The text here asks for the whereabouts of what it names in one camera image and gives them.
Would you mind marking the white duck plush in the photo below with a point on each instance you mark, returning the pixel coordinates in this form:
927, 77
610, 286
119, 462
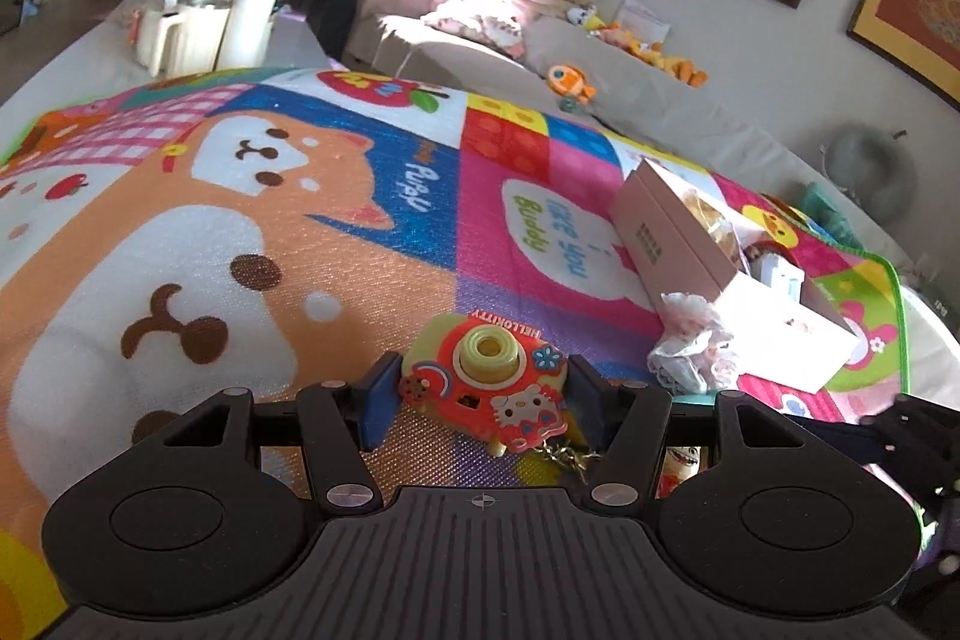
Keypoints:
581, 16

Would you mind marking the pink floral blanket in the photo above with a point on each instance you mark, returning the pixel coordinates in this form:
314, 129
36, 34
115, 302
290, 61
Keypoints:
480, 18

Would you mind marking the white paper card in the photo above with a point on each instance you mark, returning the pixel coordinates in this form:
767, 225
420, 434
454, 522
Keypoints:
641, 18

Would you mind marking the small teal toy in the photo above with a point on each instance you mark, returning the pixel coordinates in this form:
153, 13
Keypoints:
567, 105

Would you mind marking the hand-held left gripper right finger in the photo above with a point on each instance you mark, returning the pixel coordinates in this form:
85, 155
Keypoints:
585, 396

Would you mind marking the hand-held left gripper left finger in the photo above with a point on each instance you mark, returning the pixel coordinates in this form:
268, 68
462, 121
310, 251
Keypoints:
379, 400

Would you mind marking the grey neck pillow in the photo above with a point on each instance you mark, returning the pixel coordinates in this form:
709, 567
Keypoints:
862, 160

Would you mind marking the beige sofa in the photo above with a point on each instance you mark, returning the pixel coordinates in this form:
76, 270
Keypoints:
540, 40

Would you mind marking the green cushion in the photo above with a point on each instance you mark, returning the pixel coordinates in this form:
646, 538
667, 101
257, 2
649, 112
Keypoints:
825, 212

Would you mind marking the orange fish plush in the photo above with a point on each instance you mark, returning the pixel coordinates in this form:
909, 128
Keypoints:
562, 79

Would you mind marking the white thermos bottle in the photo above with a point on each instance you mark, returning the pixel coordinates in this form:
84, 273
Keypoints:
251, 10

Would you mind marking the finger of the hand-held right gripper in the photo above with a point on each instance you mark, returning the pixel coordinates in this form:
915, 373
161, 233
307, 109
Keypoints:
832, 437

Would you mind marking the red cat toy camera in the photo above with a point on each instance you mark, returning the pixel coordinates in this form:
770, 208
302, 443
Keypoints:
487, 400

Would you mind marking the colourful cartoon play mat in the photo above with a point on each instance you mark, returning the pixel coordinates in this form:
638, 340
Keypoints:
300, 220

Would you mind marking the pile of orange plush toys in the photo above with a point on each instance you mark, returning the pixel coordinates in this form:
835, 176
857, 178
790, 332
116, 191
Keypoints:
667, 59

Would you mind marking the pink cardboard box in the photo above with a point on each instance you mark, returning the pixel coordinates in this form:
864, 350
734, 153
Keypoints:
675, 250

